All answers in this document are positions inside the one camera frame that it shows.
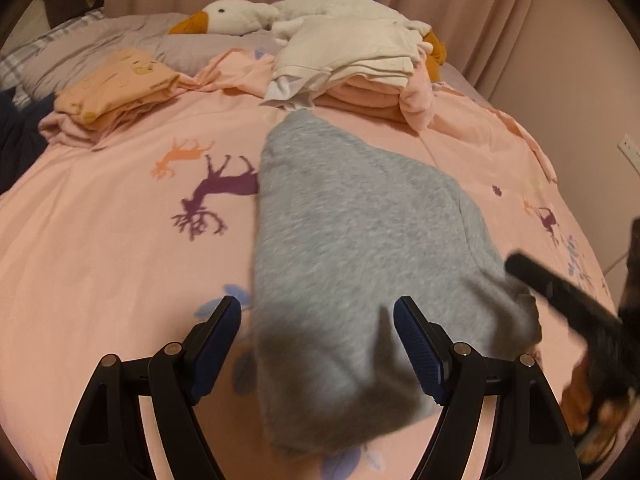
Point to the folded pink garment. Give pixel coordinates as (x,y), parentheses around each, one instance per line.
(413,105)

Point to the dark navy garment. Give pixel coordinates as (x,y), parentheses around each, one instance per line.
(20,141)

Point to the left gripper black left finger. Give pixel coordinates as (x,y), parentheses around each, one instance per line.
(106,439)

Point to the plaid pillow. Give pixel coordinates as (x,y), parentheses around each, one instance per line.
(12,64)

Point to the grey sweatshirt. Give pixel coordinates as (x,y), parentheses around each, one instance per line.
(344,230)

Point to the grey purple pillow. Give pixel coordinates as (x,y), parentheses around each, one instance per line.
(66,60)

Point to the white wall socket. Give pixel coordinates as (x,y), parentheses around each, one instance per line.
(631,151)

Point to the pink printed bed cover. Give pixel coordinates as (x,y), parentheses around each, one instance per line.
(122,242)

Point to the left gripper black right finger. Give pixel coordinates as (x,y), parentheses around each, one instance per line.
(528,438)

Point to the white goose plush toy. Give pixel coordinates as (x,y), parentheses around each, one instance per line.
(242,17)

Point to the folded orange garment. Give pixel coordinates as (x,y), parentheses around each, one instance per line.
(129,79)

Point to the right hand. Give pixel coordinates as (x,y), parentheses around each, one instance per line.
(576,406)

